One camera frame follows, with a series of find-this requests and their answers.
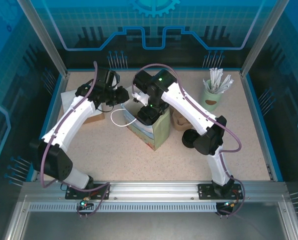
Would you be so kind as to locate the floral paper gift bag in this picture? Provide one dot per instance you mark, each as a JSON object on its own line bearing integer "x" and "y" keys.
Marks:
{"x": 161, "y": 130}

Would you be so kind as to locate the brown pulp cup carrier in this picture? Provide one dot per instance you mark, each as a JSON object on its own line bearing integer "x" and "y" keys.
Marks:
{"x": 180, "y": 122}

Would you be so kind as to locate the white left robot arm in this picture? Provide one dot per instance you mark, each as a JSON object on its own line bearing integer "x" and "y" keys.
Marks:
{"x": 74, "y": 120}

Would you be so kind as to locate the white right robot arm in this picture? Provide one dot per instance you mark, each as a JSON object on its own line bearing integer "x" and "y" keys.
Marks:
{"x": 186, "y": 105}

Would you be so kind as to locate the white paper napkin stack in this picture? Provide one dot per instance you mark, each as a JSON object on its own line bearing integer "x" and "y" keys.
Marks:
{"x": 67, "y": 100}

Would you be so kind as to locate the stack of black lids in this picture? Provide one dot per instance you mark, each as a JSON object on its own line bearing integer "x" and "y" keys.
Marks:
{"x": 188, "y": 138}

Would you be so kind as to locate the white wrapped straw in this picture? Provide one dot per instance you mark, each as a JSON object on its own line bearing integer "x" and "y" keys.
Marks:
{"x": 215, "y": 76}
{"x": 205, "y": 83}
{"x": 219, "y": 75}
{"x": 211, "y": 77}
{"x": 228, "y": 85}
{"x": 225, "y": 82}

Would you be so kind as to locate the green straw holder cup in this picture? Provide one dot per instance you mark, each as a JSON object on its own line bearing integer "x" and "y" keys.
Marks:
{"x": 211, "y": 96}

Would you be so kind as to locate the small LED connector board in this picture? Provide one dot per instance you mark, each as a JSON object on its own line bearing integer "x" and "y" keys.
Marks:
{"x": 229, "y": 204}
{"x": 83, "y": 203}

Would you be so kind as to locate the grey metal front panel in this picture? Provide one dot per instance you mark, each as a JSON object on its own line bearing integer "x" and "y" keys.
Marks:
{"x": 151, "y": 227}

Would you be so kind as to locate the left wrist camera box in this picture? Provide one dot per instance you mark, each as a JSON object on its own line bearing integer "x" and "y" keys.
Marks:
{"x": 113, "y": 78}

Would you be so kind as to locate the aluminium mounting rail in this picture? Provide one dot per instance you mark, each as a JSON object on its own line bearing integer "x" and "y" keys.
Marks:
{"x": 151, "y": 190}

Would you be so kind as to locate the aluminium frame post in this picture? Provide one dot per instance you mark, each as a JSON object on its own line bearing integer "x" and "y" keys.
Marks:
{"x": 49, "y": 42}
{"x": 257, "y": 42}

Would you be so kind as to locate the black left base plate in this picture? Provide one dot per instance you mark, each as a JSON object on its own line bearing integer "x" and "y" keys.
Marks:
{"x": 101, "y": 193}

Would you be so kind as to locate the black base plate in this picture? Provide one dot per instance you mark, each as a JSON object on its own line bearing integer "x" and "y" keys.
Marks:
{"x": 101, "y": 193}
{"x": 205, "y": 191}

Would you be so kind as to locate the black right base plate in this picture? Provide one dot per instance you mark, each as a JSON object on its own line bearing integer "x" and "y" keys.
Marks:
{"x": 205, "y": 191}

